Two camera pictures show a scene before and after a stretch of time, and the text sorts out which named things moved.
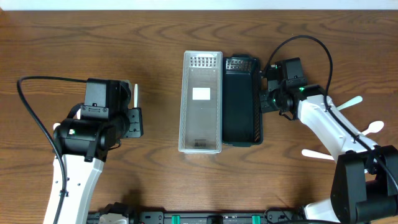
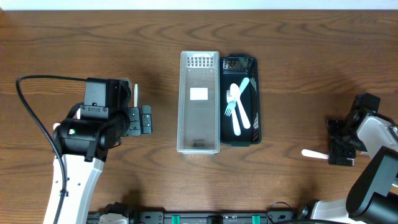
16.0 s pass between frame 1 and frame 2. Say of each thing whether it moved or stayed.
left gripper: stayed
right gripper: moved
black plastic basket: stayed
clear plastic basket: stayed
